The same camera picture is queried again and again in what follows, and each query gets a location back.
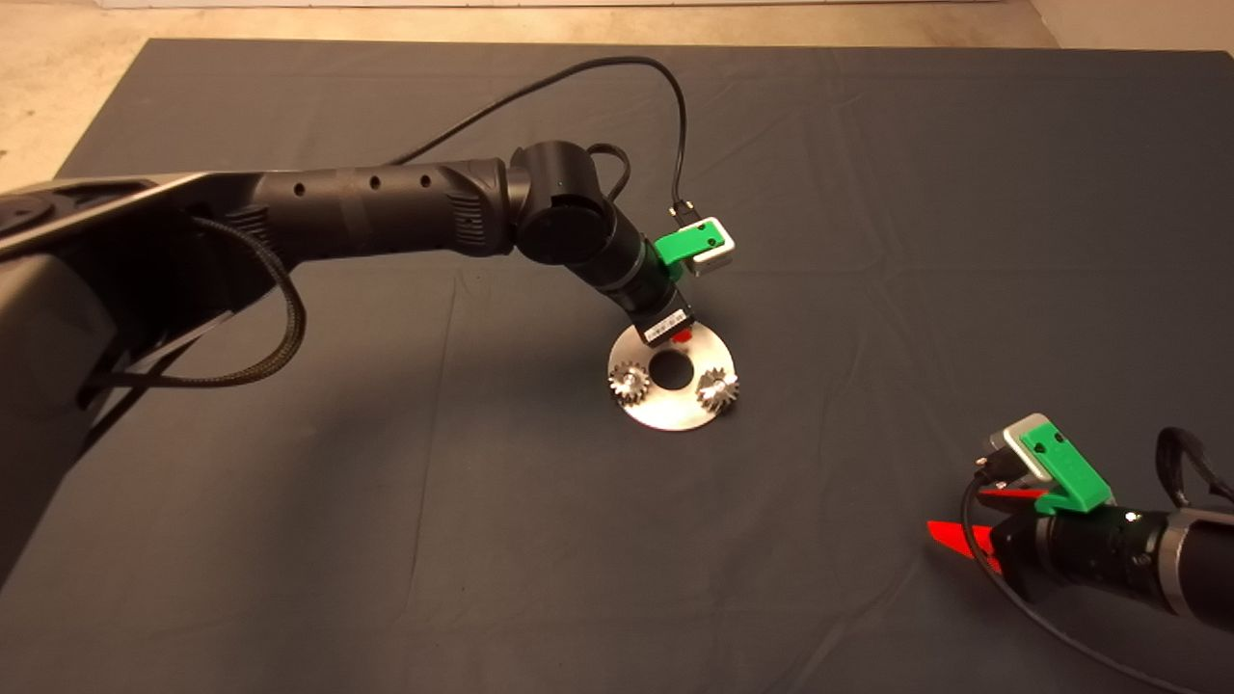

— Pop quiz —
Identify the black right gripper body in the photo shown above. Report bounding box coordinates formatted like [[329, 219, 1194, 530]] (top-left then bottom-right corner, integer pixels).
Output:
[[988, 505, 1179, 618]]

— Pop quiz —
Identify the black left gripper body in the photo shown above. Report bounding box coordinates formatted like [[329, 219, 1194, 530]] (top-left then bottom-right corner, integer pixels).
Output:
[[569, 227, 695, 350]]

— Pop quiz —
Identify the small steel planetary gear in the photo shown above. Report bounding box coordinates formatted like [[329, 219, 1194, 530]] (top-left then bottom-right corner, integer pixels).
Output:
[[609, 361, 651, 405], [696, 367, 741, 414]]

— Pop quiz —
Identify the round metal carrier plate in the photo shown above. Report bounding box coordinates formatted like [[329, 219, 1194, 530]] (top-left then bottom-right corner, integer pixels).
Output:
[[607, 323, 738, 432]]

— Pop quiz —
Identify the braided black harness loop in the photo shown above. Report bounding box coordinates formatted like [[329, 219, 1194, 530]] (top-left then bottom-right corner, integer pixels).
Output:
[[82, 216, 308, 389]]

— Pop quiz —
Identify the dark grey table cloth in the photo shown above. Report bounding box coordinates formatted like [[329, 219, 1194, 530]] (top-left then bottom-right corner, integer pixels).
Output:
[[0, 39, 1234, 694]]

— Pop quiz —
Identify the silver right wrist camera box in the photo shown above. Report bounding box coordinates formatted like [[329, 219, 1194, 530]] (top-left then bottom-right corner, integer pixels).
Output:
[[979, 413, 1052, 483]]

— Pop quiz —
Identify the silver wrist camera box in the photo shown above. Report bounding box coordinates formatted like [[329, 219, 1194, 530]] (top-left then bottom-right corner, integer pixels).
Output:
[[689, 217, 736, 279], [979, 413, 1052, 483]]

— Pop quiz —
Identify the green right camera mount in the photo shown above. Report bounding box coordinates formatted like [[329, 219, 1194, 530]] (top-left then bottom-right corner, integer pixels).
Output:
[[1020, 424, 1115, 516]]

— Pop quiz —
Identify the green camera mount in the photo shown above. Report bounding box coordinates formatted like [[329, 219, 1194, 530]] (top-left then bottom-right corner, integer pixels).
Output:
[[654, 221, 726, 282], [1020, 424, 1115, 516]]

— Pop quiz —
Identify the green left camera mount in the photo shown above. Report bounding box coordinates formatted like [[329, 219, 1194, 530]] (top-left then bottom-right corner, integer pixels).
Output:
[[654, 221, 726, 282]]

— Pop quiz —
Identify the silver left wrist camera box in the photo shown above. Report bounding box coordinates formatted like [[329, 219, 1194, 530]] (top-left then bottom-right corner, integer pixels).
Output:
[[689, 217, 736, 279]]

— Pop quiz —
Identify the braided black left wrist cable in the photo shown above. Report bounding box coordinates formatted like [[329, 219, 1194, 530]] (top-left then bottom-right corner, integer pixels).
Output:
[[588, 143, 632, 203]]

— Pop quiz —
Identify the braided black wrist cable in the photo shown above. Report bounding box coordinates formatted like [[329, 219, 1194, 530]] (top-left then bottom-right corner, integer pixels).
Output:
[[1156, 427, 1234, 510], [588, 143, 632, 203]]

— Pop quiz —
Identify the braided black right wrist cable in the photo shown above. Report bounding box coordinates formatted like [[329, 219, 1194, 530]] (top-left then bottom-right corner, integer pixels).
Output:
[[1156, 427, 1234, 510]]

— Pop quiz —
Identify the thin black left camera cable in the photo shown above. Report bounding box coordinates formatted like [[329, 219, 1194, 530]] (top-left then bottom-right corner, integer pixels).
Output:
[[390, 55, 695, 225]]

